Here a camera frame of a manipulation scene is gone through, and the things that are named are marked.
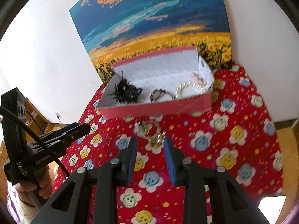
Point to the small white wall plug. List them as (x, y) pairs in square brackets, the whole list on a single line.
[(58, 116)]

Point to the black feather hair accessory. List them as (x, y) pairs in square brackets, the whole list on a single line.
[(126, 92)]

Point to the red smiley flower cloth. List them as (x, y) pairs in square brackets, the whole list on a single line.
[(198, 168)]

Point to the gold earring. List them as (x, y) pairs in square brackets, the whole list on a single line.
[(157, 140)]

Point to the white smartphone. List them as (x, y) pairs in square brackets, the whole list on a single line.
[(271, 205)]

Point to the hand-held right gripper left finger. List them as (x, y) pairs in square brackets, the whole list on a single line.
[(129, 161)]

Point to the pink cardboard box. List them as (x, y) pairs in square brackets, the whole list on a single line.
[(158, 109)]

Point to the person's left forearm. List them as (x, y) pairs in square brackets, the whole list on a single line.
[(23, 212)]

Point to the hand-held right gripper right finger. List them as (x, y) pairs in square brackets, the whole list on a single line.
[(170, 163)]

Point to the sunflower field painting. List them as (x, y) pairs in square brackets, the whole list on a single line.
[(151, 16)]

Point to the wooden door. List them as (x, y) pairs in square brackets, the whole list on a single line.
[(287, 124)]

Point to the person's left hand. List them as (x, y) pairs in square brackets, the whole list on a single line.
[(45, 182)]

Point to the pink hair clip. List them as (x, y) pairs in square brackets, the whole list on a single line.
[(198, 77)]

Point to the wooden furniture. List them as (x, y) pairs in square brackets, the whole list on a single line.
[(48, 125)]

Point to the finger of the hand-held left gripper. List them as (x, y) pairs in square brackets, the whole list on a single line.
[(79, 130), (65, 127)]

